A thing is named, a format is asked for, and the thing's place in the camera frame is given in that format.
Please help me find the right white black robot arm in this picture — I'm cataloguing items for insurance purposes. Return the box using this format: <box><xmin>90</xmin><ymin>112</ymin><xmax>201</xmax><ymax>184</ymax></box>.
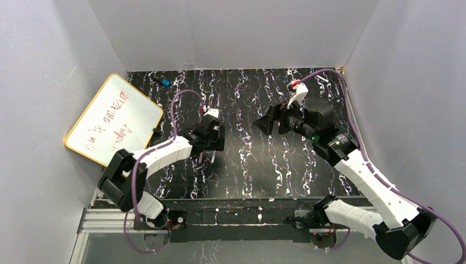
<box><xmin>253</xmin><ymin>97</ymin><xmax>437</xmax><ymax>260</ymax></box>

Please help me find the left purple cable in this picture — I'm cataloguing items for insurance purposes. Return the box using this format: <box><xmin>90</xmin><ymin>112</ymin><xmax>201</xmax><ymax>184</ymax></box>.
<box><xmin>123</xmin><ymin>90</ymin><xmax>204</xmax><ymax>255</ymax></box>

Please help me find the blue black marker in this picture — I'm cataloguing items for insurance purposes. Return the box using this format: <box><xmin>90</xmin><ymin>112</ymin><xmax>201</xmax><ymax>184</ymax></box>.
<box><xmin>153</xmin><ymin>76</ymin><xmax>171</xmax><ymax>87</ymax></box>

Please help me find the purple cable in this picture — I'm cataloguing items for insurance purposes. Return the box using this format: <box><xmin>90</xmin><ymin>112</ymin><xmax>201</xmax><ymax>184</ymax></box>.
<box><xmin>291</xmin><ymin>68</ymin><xmax>466</xmax><ymax>264</ymax></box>
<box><xmin>123</xmin><ymin>90</ymin><xmax>204</xmax><ymax>255</ymax></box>

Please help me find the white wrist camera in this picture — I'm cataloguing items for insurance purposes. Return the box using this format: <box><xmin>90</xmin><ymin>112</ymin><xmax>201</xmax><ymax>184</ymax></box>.
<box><xmin>201</xmin><ymin>106</ymin><xmax>219</xmax><ymax>118</ymax></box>
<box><xmin>287</xmin><ymin>80</ymin><xmax>308</xmax><ymax>109</ymax></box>

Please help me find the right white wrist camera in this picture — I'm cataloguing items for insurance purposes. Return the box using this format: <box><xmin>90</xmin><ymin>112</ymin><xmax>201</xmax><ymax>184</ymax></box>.
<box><xmin>287</xmin><ymin>80</ymin><xmax>308</xmax><ymax>109</ymax></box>

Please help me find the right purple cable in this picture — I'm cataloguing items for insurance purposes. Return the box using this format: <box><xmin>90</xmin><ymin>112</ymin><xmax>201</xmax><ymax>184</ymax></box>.
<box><xmin>291</xmin><ymin>68</ymin><xmax>466</xmax><ymax>264</ymax></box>

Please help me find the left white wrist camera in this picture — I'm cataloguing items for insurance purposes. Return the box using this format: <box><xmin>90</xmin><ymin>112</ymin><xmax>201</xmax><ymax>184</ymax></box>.
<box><xmin>201</xmin><ymin>106</ymin><xmax>219</xmax><ymax>118</ymax></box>

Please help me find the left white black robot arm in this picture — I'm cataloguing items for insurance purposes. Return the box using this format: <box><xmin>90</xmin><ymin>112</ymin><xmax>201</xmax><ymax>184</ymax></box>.
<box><xmin>98</xmin><ymin>108</ymin><xmax>225</xmax><ymax>219</ymax></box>

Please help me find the green white marker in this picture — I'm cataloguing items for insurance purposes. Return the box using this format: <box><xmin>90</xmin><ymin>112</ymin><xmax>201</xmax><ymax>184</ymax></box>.
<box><xmin>210</xmin><ymin>151</ymin><xmax>216</xmax><ymax>164</ymax></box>

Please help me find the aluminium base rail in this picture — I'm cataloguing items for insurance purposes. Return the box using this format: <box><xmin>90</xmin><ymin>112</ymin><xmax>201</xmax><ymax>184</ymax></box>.
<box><xmin>79</xmin><ymin>205</ymin><xmax>328</xmax><ymax>233</ymax></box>

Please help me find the blue capped white marker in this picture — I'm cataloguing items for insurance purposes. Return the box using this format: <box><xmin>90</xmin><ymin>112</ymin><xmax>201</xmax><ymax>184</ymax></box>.
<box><xmin>315</xmin><ymin>75</ymin><xmax>329</xmax><ymax>83</ymax></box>

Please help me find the yellow framed whiteboard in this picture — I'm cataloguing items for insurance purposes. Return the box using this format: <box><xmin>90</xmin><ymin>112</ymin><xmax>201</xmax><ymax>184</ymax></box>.
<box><xmin>64</xmin><ymin>73</ymin><xmax>164</xmax><ymax>167</ymax></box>

